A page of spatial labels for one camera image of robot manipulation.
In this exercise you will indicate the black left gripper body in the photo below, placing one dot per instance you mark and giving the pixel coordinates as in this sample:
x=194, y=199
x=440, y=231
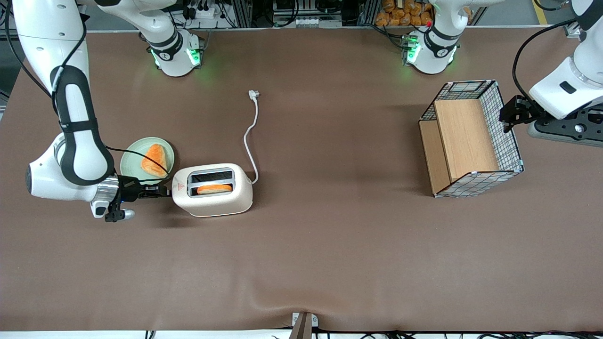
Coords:
x=520, y=109

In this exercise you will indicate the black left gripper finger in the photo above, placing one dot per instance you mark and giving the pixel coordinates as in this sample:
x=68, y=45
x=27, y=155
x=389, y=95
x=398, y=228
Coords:
x=506, y=114
x=509, y=126

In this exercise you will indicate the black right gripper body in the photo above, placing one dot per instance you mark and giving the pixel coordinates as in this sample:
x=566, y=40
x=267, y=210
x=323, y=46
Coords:
x=129, y=189

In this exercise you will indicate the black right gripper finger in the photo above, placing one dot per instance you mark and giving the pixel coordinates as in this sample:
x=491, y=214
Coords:
x=154, y=194
x=155, y=188

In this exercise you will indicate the white two-slot toaster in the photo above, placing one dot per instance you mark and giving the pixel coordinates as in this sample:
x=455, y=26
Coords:
x=221, y=205

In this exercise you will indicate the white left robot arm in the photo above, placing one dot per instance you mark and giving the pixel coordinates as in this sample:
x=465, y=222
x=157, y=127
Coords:
x=433, y=54

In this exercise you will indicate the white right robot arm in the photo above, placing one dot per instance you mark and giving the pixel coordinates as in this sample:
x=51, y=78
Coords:
x=47, y=42

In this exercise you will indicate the bread slice in toaster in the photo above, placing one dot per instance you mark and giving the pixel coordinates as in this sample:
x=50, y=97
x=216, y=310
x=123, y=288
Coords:
x=214, y=189

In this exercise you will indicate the triangular orange pastry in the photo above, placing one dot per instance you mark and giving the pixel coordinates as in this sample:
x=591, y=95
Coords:
x=155, y=162

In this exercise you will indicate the light green round plate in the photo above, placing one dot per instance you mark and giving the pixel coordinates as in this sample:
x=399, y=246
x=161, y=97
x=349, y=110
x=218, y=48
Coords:
x=132, y=162

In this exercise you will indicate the wooden step shelf insert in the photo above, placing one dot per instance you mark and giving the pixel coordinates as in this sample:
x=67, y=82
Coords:
x=464, y=136

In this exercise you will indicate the bag of orange pastries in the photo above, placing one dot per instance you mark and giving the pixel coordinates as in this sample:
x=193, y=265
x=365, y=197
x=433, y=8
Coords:
x=403, y=12

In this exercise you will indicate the white power strip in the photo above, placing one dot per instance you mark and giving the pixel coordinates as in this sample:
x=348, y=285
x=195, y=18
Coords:
x=205, y=12

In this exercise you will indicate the brown table cover mat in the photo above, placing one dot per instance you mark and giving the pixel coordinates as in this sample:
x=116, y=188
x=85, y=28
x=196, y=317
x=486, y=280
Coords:
x=330, y=254

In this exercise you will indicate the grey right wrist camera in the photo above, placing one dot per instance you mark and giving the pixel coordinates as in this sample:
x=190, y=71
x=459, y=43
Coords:
x=118, y=215

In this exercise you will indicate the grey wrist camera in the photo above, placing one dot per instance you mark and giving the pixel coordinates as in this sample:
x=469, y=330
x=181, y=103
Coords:
x=118, y=215
x=565, y=132

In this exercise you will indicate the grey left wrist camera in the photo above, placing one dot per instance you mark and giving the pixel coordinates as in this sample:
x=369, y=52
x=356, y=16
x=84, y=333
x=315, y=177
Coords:
x=565, y=132

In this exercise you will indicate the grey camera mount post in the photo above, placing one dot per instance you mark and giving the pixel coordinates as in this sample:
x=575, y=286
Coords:
x=302, y=327

